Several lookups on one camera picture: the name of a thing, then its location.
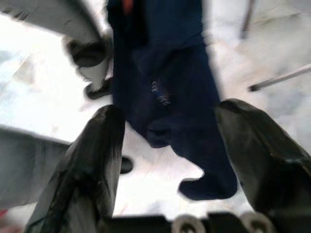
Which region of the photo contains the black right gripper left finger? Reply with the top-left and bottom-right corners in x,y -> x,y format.
24,104 -> 126,233

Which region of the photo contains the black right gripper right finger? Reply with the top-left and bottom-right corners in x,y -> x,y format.
214,98 -> 311,233

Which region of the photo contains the silver metal clothes rack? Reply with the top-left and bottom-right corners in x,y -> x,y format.
240,0 -> 311,92

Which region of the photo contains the plain black garment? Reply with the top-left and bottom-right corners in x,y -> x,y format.
106,0 -> 239,201

